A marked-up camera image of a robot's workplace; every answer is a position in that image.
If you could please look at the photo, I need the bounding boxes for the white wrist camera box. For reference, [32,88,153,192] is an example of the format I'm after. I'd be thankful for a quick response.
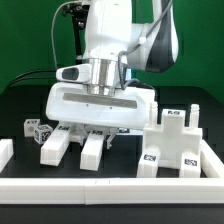
[56,64,92,83]

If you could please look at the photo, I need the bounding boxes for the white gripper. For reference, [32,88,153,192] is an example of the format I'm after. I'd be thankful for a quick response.
[46,82,155,149]

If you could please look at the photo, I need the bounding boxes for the white border fence frame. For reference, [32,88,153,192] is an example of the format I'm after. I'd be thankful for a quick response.
[0,142,224,205]

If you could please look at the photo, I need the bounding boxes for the white cube nut with tag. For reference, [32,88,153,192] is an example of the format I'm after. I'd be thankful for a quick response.
[24,119,40,137]

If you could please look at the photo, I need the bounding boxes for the white flat chair panel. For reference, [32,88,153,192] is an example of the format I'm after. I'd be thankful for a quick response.
[117,128,143,136]

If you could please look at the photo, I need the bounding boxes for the small white cube left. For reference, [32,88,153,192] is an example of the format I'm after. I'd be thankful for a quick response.
[34,124,53,144]

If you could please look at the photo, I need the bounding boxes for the white chair seat block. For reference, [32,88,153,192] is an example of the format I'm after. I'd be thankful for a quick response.
[142,102,203,169]

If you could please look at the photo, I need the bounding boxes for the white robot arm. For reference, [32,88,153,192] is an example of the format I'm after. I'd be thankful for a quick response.
[44,0,178,150]

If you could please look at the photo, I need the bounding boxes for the white chair side frame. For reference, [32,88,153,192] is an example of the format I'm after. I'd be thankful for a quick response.
[40,122,112,171]

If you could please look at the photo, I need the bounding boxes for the black cables at base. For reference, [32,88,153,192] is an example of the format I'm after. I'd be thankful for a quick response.
[3,68,59,94]

